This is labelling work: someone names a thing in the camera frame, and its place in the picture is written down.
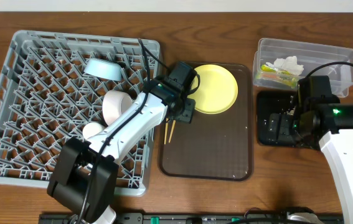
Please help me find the wooden chopstick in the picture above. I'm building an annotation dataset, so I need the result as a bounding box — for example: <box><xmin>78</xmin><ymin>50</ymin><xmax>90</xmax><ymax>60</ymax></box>
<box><xmin>164</xmin><ymin>118</ymin><xmax>169</xmax><ymax>145</ymax></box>
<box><xmin>168</xmin><ymin>120</ymin><xmax>176</xmax><ymax>143</ymax></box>

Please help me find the yellow plate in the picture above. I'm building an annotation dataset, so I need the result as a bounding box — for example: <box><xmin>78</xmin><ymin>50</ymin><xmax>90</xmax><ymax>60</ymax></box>
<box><xmin>188</xmin><ymin>64</ymin><xmax>238</xmax><ymax>114</ymax></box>

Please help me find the green snack wrapper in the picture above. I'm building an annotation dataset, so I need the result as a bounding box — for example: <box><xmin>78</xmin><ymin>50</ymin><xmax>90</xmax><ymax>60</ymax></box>
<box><xmin>255</xmin><ymin>65</ymin><xmax>298</xmax><ymax>88</ymax></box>

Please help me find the pink bowl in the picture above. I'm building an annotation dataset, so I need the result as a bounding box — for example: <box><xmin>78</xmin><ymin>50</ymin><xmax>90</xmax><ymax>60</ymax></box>
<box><xmin>102</xmin><ymin>90</ymin><xmax>133</xmax><ymax>126</ymax></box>

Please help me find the light blue bowl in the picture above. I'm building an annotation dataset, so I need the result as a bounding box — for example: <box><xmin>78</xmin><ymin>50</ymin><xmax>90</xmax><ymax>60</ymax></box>
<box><xmin>84</xmin><ymin>58</ymin><xmax>122</xmax><ymax>82</ymax></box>

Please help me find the white plastic cup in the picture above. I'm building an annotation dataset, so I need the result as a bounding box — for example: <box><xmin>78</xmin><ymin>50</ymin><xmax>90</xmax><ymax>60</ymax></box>
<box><xmin>82</xmin><ymin>122</ymin><xmax>105</xmax><ymax>140</ymax></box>

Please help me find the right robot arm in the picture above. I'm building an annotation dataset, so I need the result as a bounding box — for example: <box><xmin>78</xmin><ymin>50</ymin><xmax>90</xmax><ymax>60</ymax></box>
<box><xmin>257</xmin><ymin>76</ymin><xmax>353</xmax><ymax>223</ymax></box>

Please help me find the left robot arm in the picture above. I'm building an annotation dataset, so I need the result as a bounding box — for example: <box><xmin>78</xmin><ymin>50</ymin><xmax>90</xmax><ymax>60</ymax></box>
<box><xmin>47</xmin><ymin>78</ymin><xmax>200</xmax><ymax>223</ymax></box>

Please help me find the black plastic tray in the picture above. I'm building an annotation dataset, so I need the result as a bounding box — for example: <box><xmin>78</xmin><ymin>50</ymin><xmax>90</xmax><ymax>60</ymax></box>
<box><xmin>256</xmin><ymin>90</ymin><xmax>323</xmax><ymax>149</ymax></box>

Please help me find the brown serving tray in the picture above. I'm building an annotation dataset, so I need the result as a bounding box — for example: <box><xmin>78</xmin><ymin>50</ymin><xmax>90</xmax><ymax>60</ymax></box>
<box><xmin>159</xmin><ymin>64</ymin><xmax>255</xmax><ymax>181</ymax></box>

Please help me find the clear plastic bin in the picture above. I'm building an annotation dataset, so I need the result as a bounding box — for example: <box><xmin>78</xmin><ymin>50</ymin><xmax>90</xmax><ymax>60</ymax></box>
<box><xmin>253</xmin><ymin>38</ymin><xmax>353</xmax><ymax>98</ymax></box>

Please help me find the crumpled white tissue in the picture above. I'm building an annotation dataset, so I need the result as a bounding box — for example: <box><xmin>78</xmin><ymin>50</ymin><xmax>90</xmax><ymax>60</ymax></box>
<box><xmin>266</xmin><ymin>56</ymin><xmax>304</xmax><ymax>76</ymax></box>

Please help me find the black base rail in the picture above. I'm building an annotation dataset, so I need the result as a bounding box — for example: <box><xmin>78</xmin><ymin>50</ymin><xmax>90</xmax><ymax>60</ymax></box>
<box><xmin>39</xmin><ymin>212</ymin><xmax>345</xmax><ymax>224</ymax></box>

